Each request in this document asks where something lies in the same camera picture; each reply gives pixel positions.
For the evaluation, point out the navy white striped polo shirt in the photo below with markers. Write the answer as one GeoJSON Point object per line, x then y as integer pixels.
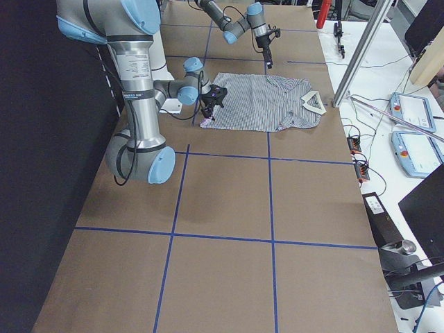
{"type": "Point", "coordinates": [265, 103]}

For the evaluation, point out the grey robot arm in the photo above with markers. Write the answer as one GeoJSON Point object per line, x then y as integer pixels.
{"type": "Point", "coordinates": [128, 28]}
{"type": "Point", "coordinates": [234, 24]}

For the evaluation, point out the black box with white label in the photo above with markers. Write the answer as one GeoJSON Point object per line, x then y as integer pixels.
{"type": "Point", "coordinates": [381, 224]}

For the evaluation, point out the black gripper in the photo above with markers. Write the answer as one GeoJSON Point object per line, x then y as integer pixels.
{"type": "Point", "coordinates": [209, 101]}
{"type": "Point", "coordinates": [261, 41]}

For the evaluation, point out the red cylinder object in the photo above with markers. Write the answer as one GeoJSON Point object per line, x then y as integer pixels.
{"type": "Point", "coordinates": [323, 13]}

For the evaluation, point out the blue tape grid line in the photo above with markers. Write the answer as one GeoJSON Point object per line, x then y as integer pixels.
{"type": "Point", "coordinates": [272, 235]}

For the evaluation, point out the blue teach pendant tablet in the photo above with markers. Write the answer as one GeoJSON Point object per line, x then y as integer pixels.
{"type": "Point", "coordinates": [413, 109]}

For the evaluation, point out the aluminium frame post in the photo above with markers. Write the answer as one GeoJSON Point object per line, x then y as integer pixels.
{"type": "Point", "coordinates": [376, 19]}

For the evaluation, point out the blue tape crossing line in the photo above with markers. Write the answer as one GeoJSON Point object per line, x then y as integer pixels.
{"type": "Point", "coordinates": [225, 238]}

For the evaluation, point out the black monitor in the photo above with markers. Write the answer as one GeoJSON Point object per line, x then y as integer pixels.
{"type": "Point", "coordinates": [422, 209]}

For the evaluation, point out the black hub with orange plugs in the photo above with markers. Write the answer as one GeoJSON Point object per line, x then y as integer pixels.
{"type": "Point", "coordinates": [354, 145]}

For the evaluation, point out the black tripod stick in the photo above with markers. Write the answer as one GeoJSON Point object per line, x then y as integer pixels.
{"type": "Point", "coordinates": [338, 31]}

